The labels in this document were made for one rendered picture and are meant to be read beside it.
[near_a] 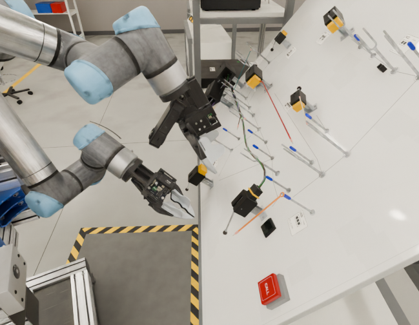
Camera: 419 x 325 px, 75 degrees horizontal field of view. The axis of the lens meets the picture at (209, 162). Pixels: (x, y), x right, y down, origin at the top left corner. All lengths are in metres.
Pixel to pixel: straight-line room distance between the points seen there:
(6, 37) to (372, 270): 0.73
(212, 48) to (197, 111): 3.17
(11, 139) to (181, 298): 1.43
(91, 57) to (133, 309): 1.60
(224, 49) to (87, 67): 3.31
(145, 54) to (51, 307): 1.53
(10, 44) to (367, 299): 1.15
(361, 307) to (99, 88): 0.98
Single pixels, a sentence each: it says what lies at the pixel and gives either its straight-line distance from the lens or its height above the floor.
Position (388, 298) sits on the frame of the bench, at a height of 0.80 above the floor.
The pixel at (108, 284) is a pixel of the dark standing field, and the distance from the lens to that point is 2.03.
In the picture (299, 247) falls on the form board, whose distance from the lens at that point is 0.68.
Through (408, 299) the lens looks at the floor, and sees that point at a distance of 2.24.
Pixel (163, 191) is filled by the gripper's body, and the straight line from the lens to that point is 0.69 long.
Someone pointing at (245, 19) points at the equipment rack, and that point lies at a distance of 1.51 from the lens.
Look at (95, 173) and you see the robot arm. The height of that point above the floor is 1.22.
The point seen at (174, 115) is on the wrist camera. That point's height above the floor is 1.42.
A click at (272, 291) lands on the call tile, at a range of 0.65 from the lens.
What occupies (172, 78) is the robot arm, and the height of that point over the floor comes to 1.50.
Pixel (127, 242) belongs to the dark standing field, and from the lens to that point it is 2.18.
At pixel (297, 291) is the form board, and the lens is 0.65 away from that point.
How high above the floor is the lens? 1.69
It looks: 38 degrees down
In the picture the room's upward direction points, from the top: straight up
